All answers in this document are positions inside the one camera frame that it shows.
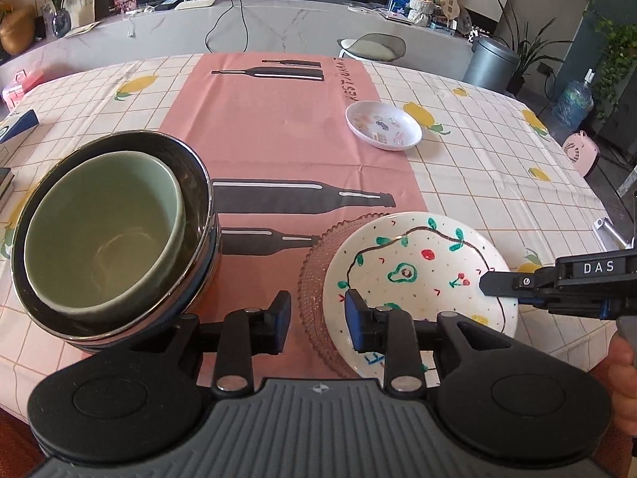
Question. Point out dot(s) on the green ceramic bowl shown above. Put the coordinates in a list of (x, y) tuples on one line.
[(99, 239)]

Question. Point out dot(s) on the pink box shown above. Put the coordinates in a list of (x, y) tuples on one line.
[(25, 87)]

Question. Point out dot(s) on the green vine plant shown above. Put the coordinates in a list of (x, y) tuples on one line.
[(617, 55)]

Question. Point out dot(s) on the blue water bottle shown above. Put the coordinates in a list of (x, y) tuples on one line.
[(573, 102)]

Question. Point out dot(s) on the pink table runner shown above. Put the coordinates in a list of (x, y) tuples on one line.
[(278, 124)]

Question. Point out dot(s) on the large steel bowl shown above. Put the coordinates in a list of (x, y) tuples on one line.
[(195, 169)]

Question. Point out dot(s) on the grey book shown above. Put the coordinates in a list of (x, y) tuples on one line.
[(5, 186)]

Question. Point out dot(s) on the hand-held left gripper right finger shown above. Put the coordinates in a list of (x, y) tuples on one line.
[(354, 318)]

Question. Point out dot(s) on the white fruit-painted plate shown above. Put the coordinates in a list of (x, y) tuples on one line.
[(423, 259)]

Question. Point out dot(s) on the pink desk fan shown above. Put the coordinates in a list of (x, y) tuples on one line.
[(582, 154)]

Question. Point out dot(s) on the person's right hand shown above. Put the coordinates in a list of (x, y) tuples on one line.
[(624, 398)]

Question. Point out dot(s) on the blue and white box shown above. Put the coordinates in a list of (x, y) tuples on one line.
[(20, 127)]

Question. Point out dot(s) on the grey bin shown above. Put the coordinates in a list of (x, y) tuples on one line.
[(490, 64)]

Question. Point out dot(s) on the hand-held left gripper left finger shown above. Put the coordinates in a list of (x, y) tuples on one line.
[(284, 316)]

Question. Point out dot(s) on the marble television cabinet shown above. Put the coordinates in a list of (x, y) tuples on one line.
[(298, 27)]

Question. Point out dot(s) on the cream picture card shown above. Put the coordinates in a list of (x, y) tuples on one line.
[(82, 7)]

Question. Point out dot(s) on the small white patterned dish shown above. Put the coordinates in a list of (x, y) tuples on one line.
[(383, 127)]

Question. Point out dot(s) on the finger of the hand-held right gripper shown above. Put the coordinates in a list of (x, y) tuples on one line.
[(517, 283), (547, 303)]

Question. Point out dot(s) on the tall potted green plant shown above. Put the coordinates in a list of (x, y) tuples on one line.
[(527, 55)]

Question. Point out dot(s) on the small pink photo card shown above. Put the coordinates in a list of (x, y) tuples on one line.
[(125, 4)]

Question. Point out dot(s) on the clear glass plate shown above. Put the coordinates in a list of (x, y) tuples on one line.
[(312, 279)]

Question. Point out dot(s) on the golden vase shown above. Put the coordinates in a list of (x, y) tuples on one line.
[(17, 32)]

